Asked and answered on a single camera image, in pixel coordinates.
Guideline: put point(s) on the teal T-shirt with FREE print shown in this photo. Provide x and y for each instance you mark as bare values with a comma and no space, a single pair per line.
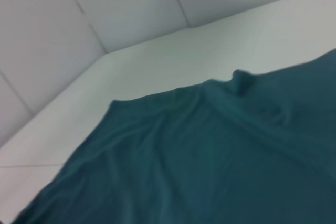
197,155

